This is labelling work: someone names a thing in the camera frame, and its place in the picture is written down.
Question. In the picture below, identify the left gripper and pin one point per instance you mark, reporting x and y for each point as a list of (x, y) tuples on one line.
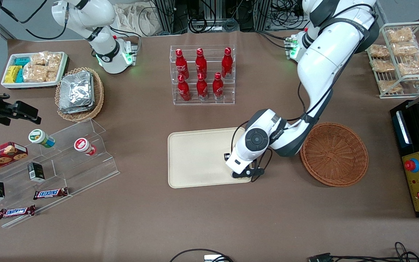
[(226, 156)]

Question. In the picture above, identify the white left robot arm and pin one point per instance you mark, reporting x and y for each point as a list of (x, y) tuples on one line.
[(322, 65)]

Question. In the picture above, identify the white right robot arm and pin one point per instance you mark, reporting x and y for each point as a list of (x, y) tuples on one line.
[(109, 51)]

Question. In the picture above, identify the cream plastic tray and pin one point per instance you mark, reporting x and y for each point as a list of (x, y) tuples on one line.
[(198, 156)]

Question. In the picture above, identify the white rectangular snack tray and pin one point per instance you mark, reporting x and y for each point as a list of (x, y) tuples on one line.
[(6, 84)]

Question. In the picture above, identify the oval wicker basket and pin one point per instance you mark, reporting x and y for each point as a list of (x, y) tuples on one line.
[(98, 98)]

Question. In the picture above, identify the round brown wicker basket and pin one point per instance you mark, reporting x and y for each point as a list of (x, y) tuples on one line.
[(335, 154)]

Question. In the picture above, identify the green lid cup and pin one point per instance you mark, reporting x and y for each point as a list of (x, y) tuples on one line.
[(39, 137)]

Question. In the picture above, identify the teal snack packet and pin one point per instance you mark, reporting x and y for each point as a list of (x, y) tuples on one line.
[(20, 76), (22, 61)]

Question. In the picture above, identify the clear rice cracker bag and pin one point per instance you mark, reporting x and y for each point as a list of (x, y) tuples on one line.
[(35, 73), (39, 58), (55, 61), (51, 76)]

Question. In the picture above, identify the yellow snack packet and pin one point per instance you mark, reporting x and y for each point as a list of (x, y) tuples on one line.
[(12, 74)]

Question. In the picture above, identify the silver foil pack stack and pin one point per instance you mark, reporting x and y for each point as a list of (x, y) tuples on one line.
[(76, 92)]

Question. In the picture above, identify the clear acrylic bottle rack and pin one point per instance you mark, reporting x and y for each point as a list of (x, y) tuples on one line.
[(202, 103)]

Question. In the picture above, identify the red lid cup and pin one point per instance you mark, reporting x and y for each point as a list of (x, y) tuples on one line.
[(83, 145)]

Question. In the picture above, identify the red cola bottle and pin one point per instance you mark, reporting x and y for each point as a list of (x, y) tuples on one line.
[(202, 89), (200, 62), (181, 65), (218, 87), (184, 91), (227, 63)]

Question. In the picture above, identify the clear acrylic step display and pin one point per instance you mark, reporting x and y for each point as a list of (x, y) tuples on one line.
[(67, 171)]

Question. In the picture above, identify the brown chocolate bar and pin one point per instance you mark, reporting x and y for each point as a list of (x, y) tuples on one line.
[(16, 211), (50, 193)]

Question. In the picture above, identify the white plug adapter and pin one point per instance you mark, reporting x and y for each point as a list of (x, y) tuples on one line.
[(215, 258)]

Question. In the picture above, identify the white plastic bag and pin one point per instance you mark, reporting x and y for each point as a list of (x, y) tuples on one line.
[(133, 20)]

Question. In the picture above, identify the clear bagged pastry packet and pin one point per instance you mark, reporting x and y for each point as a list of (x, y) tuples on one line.
[(383, 66), (406, 49), (379, 51), (400, 35), (414, 67), (390, 86)]

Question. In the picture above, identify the red emergency stop button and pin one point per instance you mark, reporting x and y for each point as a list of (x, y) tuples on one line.
[(412, 165)]

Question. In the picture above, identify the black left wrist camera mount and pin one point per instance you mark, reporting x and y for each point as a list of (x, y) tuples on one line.
[(244, 174)]

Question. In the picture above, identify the aluminium frame post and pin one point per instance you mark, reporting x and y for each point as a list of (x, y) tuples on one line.
[(164, 16), (263, 14)]

